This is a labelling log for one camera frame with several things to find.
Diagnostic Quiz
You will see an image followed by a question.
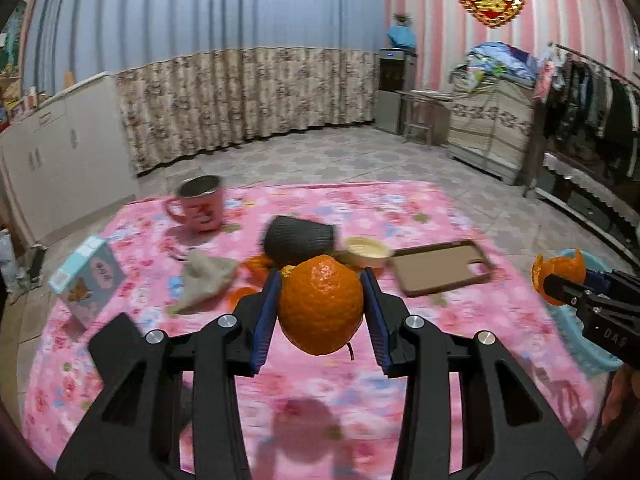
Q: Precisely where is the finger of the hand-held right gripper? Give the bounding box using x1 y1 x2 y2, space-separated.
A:
585 269 618 291
542 272 596 307

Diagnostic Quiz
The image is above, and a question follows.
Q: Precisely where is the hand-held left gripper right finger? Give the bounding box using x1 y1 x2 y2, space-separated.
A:
360 267 586 480

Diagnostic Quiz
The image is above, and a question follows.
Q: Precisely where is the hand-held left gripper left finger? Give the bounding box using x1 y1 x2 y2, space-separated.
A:
55 269 282 480

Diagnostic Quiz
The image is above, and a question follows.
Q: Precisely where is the orange peel piece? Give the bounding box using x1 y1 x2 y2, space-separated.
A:
229 286 258 309

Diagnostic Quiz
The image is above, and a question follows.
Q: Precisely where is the large orange peel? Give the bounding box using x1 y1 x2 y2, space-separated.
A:
531 249 587 306

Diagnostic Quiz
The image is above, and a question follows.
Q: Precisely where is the light blue plastic basket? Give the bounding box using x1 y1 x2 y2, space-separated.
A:
547 250 626 378

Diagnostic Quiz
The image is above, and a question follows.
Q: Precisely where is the orange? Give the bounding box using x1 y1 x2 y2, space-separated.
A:
277 255 365 356

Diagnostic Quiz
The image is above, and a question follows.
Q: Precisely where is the cream round lid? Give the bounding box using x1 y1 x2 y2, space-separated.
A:
345 236 392 268

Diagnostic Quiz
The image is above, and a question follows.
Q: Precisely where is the grey cloth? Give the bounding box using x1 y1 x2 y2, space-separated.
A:
172 250 238 316

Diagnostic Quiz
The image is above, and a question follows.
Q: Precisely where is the black textured pouch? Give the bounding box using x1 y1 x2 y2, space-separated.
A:
263 216 335 267

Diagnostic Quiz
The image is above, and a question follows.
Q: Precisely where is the brown phone case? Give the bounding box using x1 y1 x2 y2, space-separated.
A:
389 240 495 297

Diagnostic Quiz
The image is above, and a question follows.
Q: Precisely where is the low table with lace cloth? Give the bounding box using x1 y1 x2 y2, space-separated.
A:
535 152 640 241

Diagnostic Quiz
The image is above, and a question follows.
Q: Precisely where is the pink cartoon mug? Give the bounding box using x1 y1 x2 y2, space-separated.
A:
165 175 226 233

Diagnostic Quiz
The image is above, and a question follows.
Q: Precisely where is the pink floral tablecloth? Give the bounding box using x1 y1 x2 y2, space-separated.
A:
22 180 601 480

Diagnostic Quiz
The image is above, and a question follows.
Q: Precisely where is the rack of hanging clothes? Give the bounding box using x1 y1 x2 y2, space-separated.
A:
537 42 640 181

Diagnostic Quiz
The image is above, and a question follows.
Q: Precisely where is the cabinet under patterned cloth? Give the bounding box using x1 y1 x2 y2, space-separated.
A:
446 77 535 183

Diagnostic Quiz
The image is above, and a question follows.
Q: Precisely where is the light blue carton box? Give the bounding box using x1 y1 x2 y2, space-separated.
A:
48 235 127 331

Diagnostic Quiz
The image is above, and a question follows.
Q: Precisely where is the small folding table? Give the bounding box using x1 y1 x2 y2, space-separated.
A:
397 89 453 147

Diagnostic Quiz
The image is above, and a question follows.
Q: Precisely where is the grey water dispenser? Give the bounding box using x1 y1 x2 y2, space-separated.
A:
375 47 418 135

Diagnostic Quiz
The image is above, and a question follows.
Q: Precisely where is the dark dustpan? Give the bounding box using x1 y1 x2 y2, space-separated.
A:
25 247 46 281

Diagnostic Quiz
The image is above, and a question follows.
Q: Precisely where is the pile of clothes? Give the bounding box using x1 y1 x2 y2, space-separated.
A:
465 42 543 86

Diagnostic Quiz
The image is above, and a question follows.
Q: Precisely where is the white cabinet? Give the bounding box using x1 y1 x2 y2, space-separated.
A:
0 72 138 246

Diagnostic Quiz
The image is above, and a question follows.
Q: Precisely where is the white plastic bag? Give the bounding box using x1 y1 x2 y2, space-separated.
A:
0 230 18 291

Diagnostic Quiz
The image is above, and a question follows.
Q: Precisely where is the blue covered water bottle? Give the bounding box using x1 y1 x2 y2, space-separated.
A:
386 25 417 52

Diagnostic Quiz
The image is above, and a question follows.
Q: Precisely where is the blue and floral curtain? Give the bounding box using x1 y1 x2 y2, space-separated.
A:
22 0 386 176

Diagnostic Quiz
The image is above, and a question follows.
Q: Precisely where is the green wall poster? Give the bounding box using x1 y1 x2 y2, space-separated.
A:
0 0 26 86

